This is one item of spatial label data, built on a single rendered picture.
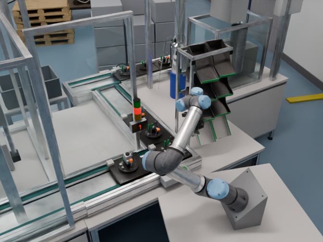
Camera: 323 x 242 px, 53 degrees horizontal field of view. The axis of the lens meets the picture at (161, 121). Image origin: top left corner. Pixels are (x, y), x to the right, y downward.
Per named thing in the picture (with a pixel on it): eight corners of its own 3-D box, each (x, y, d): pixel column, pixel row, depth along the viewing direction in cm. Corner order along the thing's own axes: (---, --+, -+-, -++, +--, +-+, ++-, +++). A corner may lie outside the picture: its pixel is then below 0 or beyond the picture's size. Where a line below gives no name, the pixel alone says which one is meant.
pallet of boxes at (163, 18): (101, 92, 506) (90, 6, 431) (97, 69, 576) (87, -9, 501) (181, 83, 530) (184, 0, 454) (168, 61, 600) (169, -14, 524)
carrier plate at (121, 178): (152, 173, 226) (152, 170, 224) (120, 186, 216) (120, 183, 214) (136, 153, 243) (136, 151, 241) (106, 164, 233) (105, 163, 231)
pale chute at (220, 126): (229, 136, 254) (231, 135, 249) (214, 139, 250) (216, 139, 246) (218, 102, 257) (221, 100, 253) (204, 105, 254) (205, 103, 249)
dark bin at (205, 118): (214, 119, 237) (217, 114, 231) (198, 123, 233) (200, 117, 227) (199, 89, 250) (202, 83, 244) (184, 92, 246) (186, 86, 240)
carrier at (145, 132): (174, 139, 257) (174, 126, 250) (147, 149, 247) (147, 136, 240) (158, 124, 274) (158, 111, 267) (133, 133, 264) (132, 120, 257)
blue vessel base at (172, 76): (188, 96, 328) (189, 72, 312) (175, 101, 321) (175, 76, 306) (179, 90, 339) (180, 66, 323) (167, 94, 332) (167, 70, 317)
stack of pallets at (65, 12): (20, 48, 654) (10, 10, 611) (25, 36, 713) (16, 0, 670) (75, 44, 673) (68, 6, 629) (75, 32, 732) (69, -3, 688)
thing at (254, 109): (273, 139, 409) (288, 78, 359) (203, 171, 362) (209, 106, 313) (237, 113, 457) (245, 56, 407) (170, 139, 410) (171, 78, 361)
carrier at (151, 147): (192, 156, 240) (192, 143, 232) (164, 168, 230) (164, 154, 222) (174, 139, 257) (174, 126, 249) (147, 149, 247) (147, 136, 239)
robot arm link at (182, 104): (184, 99, 181) (197, 92, 187) (172, 101, 190) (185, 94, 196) (189, 112, 183) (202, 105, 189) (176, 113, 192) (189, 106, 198)
